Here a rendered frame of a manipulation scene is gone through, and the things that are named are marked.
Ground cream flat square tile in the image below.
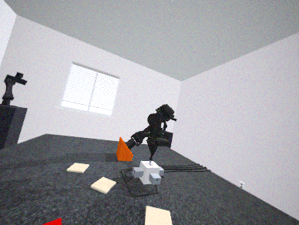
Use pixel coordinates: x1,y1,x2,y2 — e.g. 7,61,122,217
91,177,116,193
67,163,89,173

